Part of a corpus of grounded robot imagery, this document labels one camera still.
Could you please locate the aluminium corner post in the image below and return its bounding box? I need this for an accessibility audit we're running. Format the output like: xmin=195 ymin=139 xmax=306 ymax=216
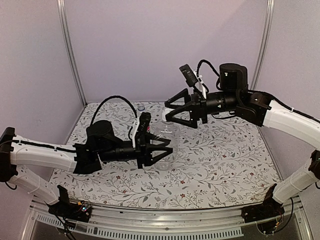
xmin=250 ymin=0 xmax=275 ymax=90
xmin=56 ymin=0 xmax=88 ymax=107

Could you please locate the aluminium corner post left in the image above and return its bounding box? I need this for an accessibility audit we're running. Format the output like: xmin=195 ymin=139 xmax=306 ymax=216
xmin=56 ymin=0 xmax=88 ymax=107

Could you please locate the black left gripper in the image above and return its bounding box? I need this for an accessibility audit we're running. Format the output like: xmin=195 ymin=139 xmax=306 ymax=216
xmin=98 ymin=132 xmax=173 ymax=170

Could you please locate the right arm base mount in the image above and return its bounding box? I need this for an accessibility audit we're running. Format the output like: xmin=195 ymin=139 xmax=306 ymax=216
xmin=241 ymin=184 xmax=285 ymax=235

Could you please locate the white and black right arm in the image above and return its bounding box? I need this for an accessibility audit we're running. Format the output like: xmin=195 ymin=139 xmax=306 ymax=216
xmin=164 ymin=63 xmax=320 ymax=218

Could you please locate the black braided left camera cable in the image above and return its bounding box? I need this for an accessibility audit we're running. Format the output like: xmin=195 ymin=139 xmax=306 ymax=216
xmin=89 ymin=95 xmax=139 ymax=131

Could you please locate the aluminium corner post right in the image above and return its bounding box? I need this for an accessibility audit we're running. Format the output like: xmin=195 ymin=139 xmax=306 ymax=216
xmin=250 ymin=0 xmax=275 ymax=90

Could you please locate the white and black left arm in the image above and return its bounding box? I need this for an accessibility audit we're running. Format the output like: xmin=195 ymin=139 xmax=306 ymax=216
xmin=0 ymin=120 xmax=173 ymax=217

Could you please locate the floral patterned table mat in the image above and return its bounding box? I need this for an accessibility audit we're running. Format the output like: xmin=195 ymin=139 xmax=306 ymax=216
xmin=50 ymin=115 xmax=280 ymax=209

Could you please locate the left wrist camera on white mount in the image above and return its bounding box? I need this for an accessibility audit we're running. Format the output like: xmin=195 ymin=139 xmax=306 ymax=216
xmin=131 ymin=111 xmax=151 ymax=149

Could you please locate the wrist camera on white mount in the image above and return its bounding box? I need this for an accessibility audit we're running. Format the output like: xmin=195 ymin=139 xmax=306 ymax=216
xmin=131 ymin=111 xmax=151 ymax=149
xmin=179 ymin=64 xmax=208 ymax=99

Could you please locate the black braided camera cable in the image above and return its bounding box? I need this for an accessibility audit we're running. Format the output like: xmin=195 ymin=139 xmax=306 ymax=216
xmin=195 ymin=59 xmax=221 ymax=78
xmin=89 ymin=95 xmax=139 ymax=131

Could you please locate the black braided right camera cable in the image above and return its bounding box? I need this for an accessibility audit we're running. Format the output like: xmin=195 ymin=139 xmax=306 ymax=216
xmin=195 ymin=59 xmax=221 ymax=78

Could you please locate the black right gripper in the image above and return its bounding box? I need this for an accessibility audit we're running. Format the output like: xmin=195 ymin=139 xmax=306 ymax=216
xmin=165 ymin=87 xmax=240 ymax=128

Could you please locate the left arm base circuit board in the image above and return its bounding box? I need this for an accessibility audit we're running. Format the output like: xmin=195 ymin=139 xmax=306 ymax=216
xmin=48 ymin=185 xmax=92 ymax=223

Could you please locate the aluminium front frame rail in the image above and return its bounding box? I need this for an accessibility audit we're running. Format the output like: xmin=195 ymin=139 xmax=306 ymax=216
xmin=21 ymin=196 xmax=315 ymax=240

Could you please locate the clear Pepsi plastic bottle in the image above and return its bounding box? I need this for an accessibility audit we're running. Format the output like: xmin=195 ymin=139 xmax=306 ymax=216
xmin=137 ymin=104 xmax=152 ymax=133

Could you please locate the right wrist camera on white mount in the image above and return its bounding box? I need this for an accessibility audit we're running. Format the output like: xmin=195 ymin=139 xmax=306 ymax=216
xmin=179 ymin=64 xmax=208 ymax=99

